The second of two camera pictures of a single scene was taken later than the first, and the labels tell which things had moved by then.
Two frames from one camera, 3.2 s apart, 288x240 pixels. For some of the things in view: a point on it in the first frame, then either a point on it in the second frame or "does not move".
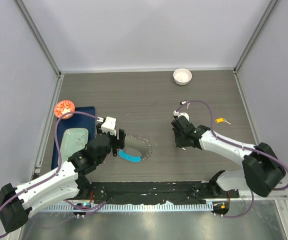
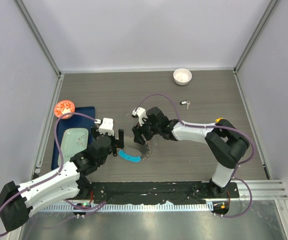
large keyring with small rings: (127, 155) does not move
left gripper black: (118, 142) does not move
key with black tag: (185, 102) does not move
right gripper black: (179, 144) -> (138, 130)
